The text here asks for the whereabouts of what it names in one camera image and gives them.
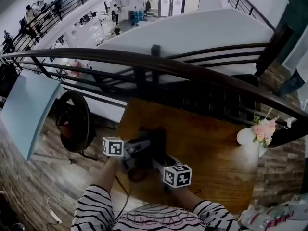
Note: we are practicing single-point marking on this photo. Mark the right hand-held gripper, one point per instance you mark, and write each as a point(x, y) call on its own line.
point(178, 175)

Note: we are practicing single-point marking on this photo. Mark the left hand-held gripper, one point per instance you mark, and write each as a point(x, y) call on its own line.
point(113, 147)

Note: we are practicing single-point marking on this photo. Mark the black handheld device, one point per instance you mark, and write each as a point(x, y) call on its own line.
point(156, 148)

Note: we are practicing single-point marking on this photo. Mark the person's right forearm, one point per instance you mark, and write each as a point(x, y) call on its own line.
point(187, 198)

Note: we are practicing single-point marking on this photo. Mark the person's left forearm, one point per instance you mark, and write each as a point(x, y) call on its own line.
point(106, 177)

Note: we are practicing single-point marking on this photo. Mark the wooden table with metal legs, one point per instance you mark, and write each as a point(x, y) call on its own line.
point(211, 153)

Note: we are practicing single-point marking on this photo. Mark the black round chair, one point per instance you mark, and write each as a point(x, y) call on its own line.
point(74, 126)

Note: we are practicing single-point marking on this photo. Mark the striped shirt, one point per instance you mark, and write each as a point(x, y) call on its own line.
point(156, 219)

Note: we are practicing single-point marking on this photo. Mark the white vase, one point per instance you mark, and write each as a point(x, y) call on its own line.
point(244, 137)

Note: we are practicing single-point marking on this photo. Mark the white power strip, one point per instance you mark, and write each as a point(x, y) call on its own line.
point(55, 217)

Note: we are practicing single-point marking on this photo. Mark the dark curved railing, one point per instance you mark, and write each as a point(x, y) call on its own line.
point(144, 59)

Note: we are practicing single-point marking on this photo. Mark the light blue table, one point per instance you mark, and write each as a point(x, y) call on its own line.
point(26, 112)

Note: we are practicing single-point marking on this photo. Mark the pink flower bouquet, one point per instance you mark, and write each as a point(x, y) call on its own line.
point(264, 129)

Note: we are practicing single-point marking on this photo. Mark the plastic bag with red print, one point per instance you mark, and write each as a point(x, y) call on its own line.
point(274, 218)

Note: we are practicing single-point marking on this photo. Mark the long black balcony railing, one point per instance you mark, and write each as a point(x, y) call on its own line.
point(55, 5)

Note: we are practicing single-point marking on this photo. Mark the short black balcony railing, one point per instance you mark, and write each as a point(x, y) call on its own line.
point(245, 3)

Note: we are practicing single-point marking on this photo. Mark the dark green door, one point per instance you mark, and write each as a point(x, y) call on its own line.
point(294, 16)

